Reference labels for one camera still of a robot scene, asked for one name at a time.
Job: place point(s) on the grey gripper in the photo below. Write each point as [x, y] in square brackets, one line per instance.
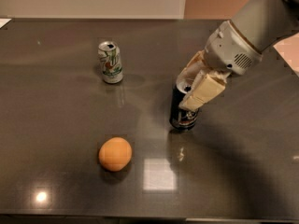
[230, 50]

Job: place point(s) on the dark blue pepsi can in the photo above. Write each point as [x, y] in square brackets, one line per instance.
[179, 118]

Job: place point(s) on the white green 7up can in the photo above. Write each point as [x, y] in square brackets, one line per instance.
[110, 62]

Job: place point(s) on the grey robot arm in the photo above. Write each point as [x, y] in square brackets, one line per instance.
[265, 22]

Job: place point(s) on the orange fruit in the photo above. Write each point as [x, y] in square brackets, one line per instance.
[115, 154]

